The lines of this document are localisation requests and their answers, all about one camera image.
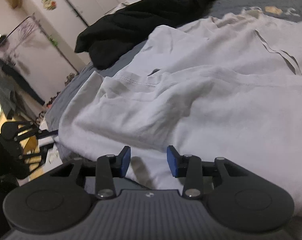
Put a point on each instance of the grey quilted bedspread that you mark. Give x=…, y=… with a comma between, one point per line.
x=292, y=11

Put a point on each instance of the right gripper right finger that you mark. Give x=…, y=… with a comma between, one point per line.
x=188, y=167

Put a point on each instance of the black clothes pile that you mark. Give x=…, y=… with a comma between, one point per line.
x=115, y=34

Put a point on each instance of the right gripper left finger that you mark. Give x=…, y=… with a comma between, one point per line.
x=108, y=167

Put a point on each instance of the black hat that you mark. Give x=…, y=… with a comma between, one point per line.
x=2, y=38

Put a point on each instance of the white wardrobe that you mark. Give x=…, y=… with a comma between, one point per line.
x=73, y=5

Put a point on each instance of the black clothes rack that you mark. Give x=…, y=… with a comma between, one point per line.
x=33, y=70

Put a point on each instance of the white t-shirt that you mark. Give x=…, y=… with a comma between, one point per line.
x=229, y=87

